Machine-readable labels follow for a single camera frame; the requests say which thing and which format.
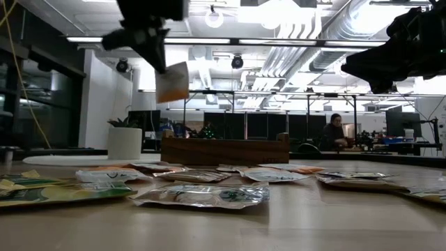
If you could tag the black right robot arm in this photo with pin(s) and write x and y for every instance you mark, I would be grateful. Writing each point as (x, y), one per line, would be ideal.
(439, 38)

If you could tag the wooden three-compartment tray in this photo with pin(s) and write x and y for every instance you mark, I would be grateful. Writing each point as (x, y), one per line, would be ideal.
(223, 151)

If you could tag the white round woven placemat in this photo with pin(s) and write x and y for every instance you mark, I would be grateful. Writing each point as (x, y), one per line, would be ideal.
(69, 160)

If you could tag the long linear ceiling light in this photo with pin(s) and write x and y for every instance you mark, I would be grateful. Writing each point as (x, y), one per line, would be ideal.
(195, 40)

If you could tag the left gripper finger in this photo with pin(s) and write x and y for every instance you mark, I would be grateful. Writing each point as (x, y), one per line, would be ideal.
(155, 52)
(165, 52)

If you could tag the small tree with green lights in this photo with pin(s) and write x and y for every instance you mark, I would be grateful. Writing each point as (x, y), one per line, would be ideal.
(209, 131)

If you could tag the row of black desk partitions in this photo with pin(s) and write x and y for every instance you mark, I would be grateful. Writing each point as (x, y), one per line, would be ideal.
(258, 125)

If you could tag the person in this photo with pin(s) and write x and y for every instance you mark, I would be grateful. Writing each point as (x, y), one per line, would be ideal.
(332, 136)

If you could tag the black round ceiling speaker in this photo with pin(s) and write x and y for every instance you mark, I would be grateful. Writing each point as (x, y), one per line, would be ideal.
(122, 65)
(237, 62)

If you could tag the small white cup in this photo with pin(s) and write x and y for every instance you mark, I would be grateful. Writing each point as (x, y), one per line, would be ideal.
(8, 155)

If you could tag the black computer monitor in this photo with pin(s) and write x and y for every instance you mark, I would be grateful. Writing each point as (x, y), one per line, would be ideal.
(402, 123)
(146, 122)

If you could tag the black aluminium table frame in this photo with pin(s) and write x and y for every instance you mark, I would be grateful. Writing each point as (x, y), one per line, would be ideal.
(348, 157)

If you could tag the white pot with green plant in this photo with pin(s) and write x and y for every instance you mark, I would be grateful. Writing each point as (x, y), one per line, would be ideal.
(124, 143)

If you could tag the silver ventilation duct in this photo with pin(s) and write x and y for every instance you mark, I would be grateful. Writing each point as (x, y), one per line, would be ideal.
(341, 31)

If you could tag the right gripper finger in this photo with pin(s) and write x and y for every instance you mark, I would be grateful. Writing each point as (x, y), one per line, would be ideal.
(376, 59)
(376, 74)

